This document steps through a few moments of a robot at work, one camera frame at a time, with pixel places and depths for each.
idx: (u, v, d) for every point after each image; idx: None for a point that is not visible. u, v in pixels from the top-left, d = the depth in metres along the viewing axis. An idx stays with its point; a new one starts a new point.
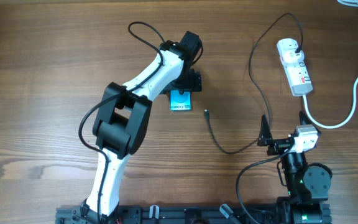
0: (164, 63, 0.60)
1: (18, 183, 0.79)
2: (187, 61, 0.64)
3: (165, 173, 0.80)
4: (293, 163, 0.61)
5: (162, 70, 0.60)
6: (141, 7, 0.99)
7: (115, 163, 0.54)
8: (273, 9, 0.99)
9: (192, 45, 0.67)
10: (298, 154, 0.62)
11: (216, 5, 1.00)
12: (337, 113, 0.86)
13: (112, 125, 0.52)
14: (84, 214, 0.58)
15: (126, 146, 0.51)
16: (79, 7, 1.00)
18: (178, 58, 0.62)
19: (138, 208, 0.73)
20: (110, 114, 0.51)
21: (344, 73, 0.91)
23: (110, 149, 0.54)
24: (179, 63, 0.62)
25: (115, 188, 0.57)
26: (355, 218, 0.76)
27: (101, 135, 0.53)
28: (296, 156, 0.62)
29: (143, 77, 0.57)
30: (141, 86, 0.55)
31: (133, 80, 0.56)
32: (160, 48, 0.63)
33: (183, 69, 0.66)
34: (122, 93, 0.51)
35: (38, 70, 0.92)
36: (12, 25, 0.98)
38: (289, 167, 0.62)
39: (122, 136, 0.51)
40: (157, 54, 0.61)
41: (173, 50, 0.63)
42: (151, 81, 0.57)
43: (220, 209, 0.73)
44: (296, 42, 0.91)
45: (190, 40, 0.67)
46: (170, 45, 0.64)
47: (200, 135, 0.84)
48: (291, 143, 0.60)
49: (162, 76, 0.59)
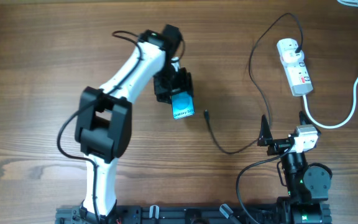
0: (143, 57, 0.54)
1: (19, 183, 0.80)
2: (170, 51, 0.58)
3: (165, 173, 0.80)
4: (293, 163, 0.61)
5: (141, 65, 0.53)
6: (141, 7, 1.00)
7: (104, 168, 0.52)
8: (273, 10, 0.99)
9: (174, 36, 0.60)
10: (298, 154, 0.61)
11: (216, 5, 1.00)
12: (337, 113, 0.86)
13: (94, 131, 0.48)
14: (84, 216, 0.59)
15: (112, 151, 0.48)
16: (80, 7, 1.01)
18: (159, 49, 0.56)
19: (138, 208, 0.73)
20: (89, 119, 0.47)
21: (344, 73, 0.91)
23: (96, 154, 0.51)
24: (161, 54, 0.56)
25: (109, 189, 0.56)
26: (355, 219, 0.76)
27: (85, 142, 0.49)
28: (296, 155, 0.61)
29: (122, 76, 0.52)
30: (119, 88, 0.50)
31: (110, 81, 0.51)
32: (138, 40, 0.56)
33: (167, 61, 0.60)
34: (99, 96, 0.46)
35: (38, 70, 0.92)
36: (13, 25, 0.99)
38: (289, 167, 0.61)
39: (106, 142, 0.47)
40: (135, 47, 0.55)
41: (153, 39, 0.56)
42: (130, 79, 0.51)
43: (220, 208, 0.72)
44: (296, 42, 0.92)
45: (171, 32, 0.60)
46: (149, 34, 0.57)
47: (200, 135, 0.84)
48: (291, 143, 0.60)
49: (142, 71, 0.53)
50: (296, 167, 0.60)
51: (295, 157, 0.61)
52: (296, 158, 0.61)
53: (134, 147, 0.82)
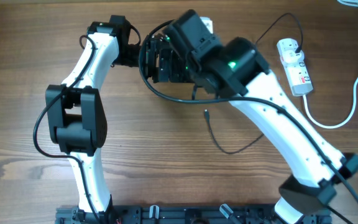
0: (97, 46, 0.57)
1: (18, 183, 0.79)
2: (120, 36, 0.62)
3: (165, 173, 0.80)
4: (215, 75, 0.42)
5: (96, 53, 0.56)
6: (141, 7, 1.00)
7: (89, 162, 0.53)
8: (273, 10, 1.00)
9: (120, 22, 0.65)
10: (247, 70, 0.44)
11: (216, 5, 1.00)
12: (337, 113, 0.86)
13: (69, 127, 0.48)
14: (82, 219, 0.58)
15: (91, 142, 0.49)
16: (81, 7, 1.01)
18: (109, 36, 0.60)
19: (138, 208, 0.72)
20: (60, 117, 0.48)
21: (344, 73, 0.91)
23: (78, 150, 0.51)
24: (112, 41, 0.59)
25: (100, 183, 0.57)
26: (355, 218, 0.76)
27: (63, 142, 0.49)
28: (246, 67, 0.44)
29: (80, 66, 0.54)
30: (81, 78, 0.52)
31: (70, 74, 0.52)
32: (87, 33, 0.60)
33: (119, 47, 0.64)
34: (63, 91, 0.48)
35: (39, 70, 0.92)
36: (13, 25, 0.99)
38: (224, 91, 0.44)
39: (84, 134, 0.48)
40: (87, 40, 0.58)
41: (101, 29, 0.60)
42: (90, 68, 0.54)
43: (220, 209, 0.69)
44: (295, 42, 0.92)
45: (116, 22, 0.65)
46: (96, 26, 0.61)
47: (200, 135, 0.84)
48: (253, 50, 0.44)
49: (100, 60, 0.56)
50: (223, 89, 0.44)
51: (248, 72, 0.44)
52: (244, 72, 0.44)
53: (133, 147, 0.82)
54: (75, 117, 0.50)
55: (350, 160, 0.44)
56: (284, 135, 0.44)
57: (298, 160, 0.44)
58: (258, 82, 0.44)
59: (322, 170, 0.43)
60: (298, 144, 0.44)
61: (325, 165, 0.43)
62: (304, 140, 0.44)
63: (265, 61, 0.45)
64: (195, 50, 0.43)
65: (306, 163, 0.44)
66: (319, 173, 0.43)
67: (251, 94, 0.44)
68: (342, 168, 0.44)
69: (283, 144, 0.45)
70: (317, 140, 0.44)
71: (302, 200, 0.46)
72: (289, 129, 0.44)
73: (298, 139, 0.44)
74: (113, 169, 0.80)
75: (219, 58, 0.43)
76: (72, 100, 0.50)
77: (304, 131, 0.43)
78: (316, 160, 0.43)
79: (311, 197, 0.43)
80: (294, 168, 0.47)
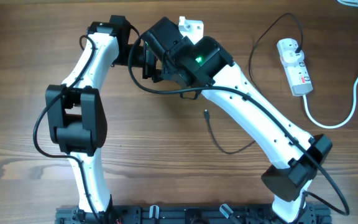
0: (97, 46, 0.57)
1: (18, 183, 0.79)
2: (120, 35, 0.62)
3: (165, 173, 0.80)
4: (185, 71, 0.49)
5: (96, 53, 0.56)
6: (141, 7, 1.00)
7: (89, 162, 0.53)
8: (273, 10, 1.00)
9: (120, 22, 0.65)
10: (214, 65, 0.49)
11: (216, 5, 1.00)
12: (337, 113, 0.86)
13: (68, 127, 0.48)
14: (82, 219, 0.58)
15: (91, 142, 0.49)
16: (81, 7, 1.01)
18: (109, 36, 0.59)
19: (138, 208, 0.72)
20: (61, 117, 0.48)
21: (344, 73, 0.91)
23: (78, 150, 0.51)
24: (112, 41, 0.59)
25: (100, 183, 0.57)
26: (355, 218, 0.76)
27: (62, 142, 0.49)
28: (212, 62, 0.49)
29: (80, 66, 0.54)
30: (81, 78, 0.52)
31: (70, 74, 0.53)
32: (87, 33, 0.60)
33: (119, 47, 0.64)
34: (63, 91, 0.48)
35: (38, 70, 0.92)
36: (13, 25, 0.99)
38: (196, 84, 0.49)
39: (84, 134, 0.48)
40: (87, 40, 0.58)
41: (101, 29, 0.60)
42: (90, 68, 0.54)
43: (220, 209, 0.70)
44: (295, 42, 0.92)
45: (117, 22, 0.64)
46: (96, 26, 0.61)
47: (200, 135, 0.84)
48: (218, 48, 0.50)
49: (99, 60, 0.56)
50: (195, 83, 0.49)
51: (215, 66, 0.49)
52: (212, 68, 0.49)
53: (133, 147, 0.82)
54: (76, 117, 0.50)
55: (320, 141, 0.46)
56: (249, 119, 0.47)
57: (268, 142, 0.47)
58: (224, 73, 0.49)
59: (291, 151, 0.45)
60: (264, 127, 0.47)
61: (294, 146, 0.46)
62: (270, 123, 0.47)
63: (229, 56, 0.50)
64: (169, 51, 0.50)
65: (275, 144, 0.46)
66: (288, 154, 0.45)
67: (217, 84, 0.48)
68: (314, 150, 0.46)
69: (252, 130, 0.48)
70: (284, 123, 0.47)
71: (281, 185, 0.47)
72: (256, 114, 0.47)
73: (265, 123, 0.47)
74: (113, 169, 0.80)
75: (188, 56, 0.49)
76: (73, 100, 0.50)
77: (268, 114, 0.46)
78: (283, 141, 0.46)
79: (284, 177, 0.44)
80: (269, 154, 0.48)
